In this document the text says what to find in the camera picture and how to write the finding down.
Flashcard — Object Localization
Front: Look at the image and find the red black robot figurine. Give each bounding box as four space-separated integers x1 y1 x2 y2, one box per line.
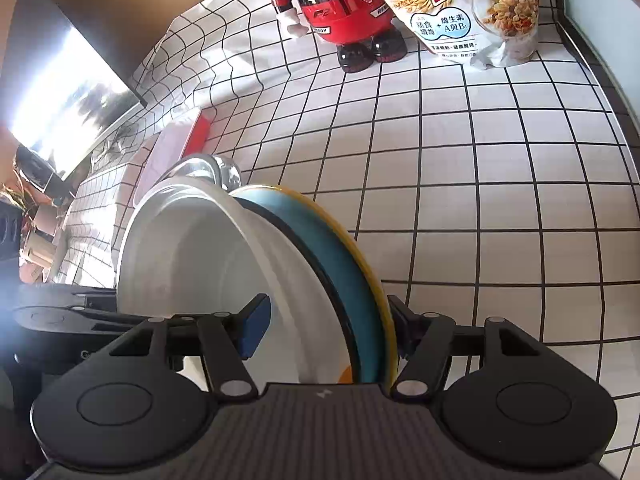
271 0 407 74

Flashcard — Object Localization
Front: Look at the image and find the black flat monitor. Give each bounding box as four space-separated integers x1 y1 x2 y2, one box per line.
1 0 145 179

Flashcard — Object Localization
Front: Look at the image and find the blue enamel bowl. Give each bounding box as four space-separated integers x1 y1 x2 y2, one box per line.
231 184 398 385

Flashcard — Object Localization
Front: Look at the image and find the white black grid tablecloth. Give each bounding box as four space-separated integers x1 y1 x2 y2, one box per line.
53 0 639 479

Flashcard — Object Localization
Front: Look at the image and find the white paper noodle bowl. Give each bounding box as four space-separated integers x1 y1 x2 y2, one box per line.
116 177 359 387

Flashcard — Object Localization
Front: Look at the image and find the stainless steel bowl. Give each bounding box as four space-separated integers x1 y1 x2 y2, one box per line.
157 153 243 192

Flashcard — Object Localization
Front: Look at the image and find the red white plastic tray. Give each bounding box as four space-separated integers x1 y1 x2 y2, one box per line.
138 110 212 194

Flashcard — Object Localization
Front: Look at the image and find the red granola cereal bag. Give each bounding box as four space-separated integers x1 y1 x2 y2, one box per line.
384 0 539 70

